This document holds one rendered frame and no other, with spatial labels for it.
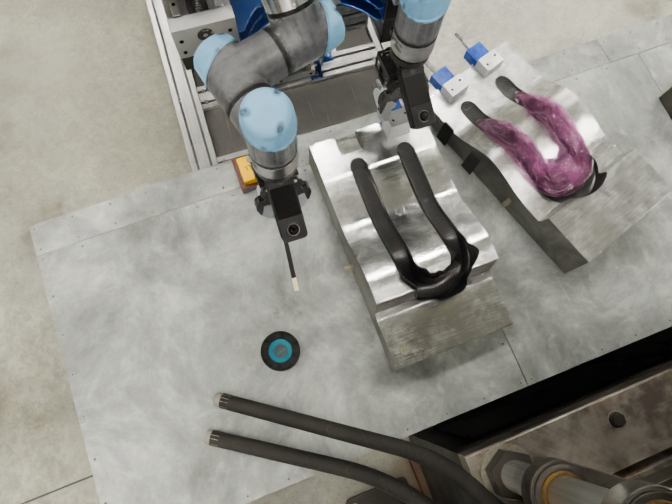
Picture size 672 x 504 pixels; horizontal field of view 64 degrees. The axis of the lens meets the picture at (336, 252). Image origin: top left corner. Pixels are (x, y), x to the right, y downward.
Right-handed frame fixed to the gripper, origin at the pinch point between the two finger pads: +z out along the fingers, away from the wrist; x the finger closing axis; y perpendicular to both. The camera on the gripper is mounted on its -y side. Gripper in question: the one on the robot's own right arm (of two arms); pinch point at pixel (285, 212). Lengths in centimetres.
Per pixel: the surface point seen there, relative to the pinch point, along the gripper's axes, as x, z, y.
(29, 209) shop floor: 82, 95, 66
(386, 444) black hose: -2.5, 4.2, -47.0
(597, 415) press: -47, 16, -59
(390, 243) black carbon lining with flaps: -17.9, 4.5, -12.0
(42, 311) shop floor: 87, 95, 27
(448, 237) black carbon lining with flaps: -29.0, 3.3, -15.1
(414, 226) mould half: -24.0, 4.9, -10.3
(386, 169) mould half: -23.8, 6.4, 3.8
